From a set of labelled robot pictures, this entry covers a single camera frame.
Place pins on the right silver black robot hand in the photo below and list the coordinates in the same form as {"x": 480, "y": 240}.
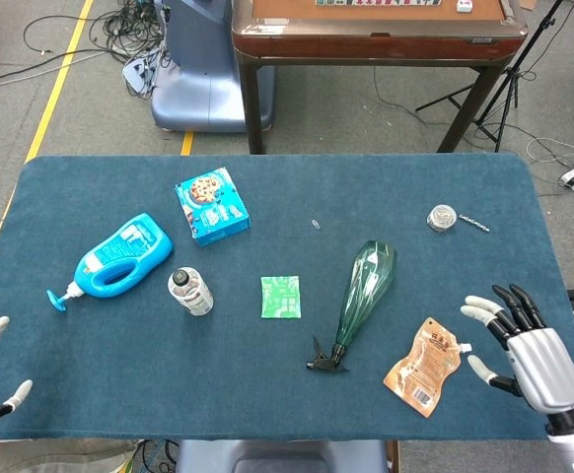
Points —
{"x": 543, "y": 364}

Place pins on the green transparent spray bottle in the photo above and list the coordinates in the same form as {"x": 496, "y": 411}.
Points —
{"x": 366, "y": 290}

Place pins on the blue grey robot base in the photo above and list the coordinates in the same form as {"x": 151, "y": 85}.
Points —
{"x": 203, "y": 74}

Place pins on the blue pump detergent bottle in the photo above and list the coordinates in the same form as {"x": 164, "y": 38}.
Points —
{"x": 119, "y": 261}

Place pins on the clear plastic drink bottle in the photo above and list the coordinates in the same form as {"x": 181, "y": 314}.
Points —
{"x": 191, "y": 291}

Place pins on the brown spouted pouch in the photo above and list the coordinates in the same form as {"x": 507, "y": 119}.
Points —
{"x": 427, "y": 364}

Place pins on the small clear round container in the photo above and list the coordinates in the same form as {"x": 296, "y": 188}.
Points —
{"x": 441, "y": 218}

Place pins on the silver paper clip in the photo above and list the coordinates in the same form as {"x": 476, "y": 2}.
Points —
{"x": 317, "y": 224}

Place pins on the blue table cloth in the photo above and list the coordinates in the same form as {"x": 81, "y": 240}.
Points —
{"x": 277, "y": 335}

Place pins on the green sachet packet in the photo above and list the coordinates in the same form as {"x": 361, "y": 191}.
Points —
{"x": 281, "y": 296}

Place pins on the blue cookie box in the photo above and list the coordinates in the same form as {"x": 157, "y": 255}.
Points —
{"x": 212, "y": 206}

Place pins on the blue grey robot torso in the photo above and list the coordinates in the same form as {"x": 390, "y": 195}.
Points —
{"x": 282, "y": 457}

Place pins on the black tripod stand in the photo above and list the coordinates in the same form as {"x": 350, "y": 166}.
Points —
{"x": 504, "y": 79}

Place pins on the grey power strip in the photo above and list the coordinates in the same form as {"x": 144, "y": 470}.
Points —
{"x": 139, "y": 69}

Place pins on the brown mahjong table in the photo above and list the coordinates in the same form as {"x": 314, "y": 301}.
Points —
{"x": 376, "y": 44}

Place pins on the single white mahjong tile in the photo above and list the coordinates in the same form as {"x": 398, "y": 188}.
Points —
{"x": 464, "y": 6}

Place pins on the row of mahjong tiles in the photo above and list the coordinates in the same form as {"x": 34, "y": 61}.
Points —
{"x": 378, "y": 3}

